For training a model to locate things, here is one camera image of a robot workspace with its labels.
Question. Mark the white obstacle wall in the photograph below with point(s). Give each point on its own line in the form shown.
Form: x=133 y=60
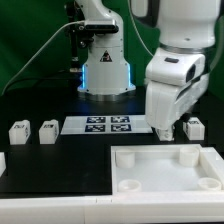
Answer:
x=3 y=168
x=202 y=208

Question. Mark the white square tabletop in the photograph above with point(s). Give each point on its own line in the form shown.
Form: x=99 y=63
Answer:
x=166 y=168

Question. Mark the white front obstacle wall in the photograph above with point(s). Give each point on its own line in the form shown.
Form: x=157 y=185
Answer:
x=202 y=208

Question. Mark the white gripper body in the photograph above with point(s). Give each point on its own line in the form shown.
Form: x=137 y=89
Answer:
x=175 y=82

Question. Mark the white marker base sheet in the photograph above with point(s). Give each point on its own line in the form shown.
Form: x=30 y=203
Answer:
x=115 y=124

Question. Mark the white left obstacle wall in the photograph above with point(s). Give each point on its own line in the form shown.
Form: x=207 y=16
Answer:
x=3 y=168

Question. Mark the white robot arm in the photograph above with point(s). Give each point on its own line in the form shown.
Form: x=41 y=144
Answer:
x=185 y=27

